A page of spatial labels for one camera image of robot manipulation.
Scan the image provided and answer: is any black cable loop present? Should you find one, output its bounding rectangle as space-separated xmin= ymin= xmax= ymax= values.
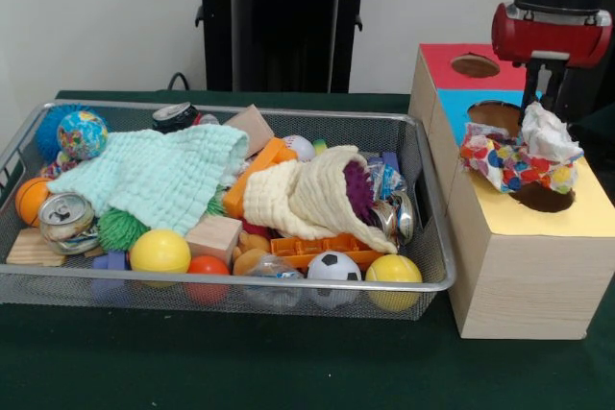
xmin=166 ymin=72 xmax=193 ymax=92

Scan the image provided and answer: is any globe print ball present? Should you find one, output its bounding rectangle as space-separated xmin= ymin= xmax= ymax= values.
xmin=56 ymin=109 xmax=110 ymax=161

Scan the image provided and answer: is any grey mesh bin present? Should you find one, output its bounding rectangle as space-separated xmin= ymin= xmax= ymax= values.
xmin=0 ymin=100 xmax=456 ymax=323

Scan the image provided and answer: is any mint green cloth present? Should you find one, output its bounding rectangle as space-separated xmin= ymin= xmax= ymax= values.
xmin=46 ymin=124 xmax=251 ymax=237

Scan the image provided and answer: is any wooden box with three holes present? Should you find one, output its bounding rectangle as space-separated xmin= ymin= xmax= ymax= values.
xmin=407 ymin=42 xmax=615 ymax=340

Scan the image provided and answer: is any small soccer ball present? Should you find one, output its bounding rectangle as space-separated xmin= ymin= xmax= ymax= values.
xmin=306 ymin=251 xmax=362 ymax=310

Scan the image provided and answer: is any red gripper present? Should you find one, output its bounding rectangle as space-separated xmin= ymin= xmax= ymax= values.
xmin=490 ymin=2 xmax=614 ymax=122

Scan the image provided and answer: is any colourful dotted paper wrapper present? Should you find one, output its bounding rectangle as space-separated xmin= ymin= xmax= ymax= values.
xmin=459 ymin=101 xmax=585 ymax=195

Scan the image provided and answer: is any small orange basketball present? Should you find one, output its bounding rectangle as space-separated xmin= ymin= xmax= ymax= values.
xmin=13 ymin=177 xmax=54 ymax=229

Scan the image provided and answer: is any yellow ball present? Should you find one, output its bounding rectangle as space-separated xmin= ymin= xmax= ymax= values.
xmin=128 ymin=229 xmax=192 ymax=286
xmin=364 ymin=253 xmax=424 ymax=313

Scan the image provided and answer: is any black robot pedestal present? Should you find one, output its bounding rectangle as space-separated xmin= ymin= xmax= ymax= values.
xmin=184 ymin=0 xmax=388 ymax=94

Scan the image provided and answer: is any small red ball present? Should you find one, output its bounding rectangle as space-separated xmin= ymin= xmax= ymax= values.
xmin=184 ymin=254 xmax=232 ymax=305

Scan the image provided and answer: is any wooden cube block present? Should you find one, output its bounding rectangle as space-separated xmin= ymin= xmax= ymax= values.
xmin=223 ymin=105 xmax=276 ymax=159

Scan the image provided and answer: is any cream cloth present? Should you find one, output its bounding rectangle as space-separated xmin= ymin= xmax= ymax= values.
xmin=242 ymin=144 xmax=399 ymax=255

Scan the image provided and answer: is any blue spiky ball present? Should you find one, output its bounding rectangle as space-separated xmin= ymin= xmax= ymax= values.
xmin=34 ymin=103 xmax=97 ymax=164

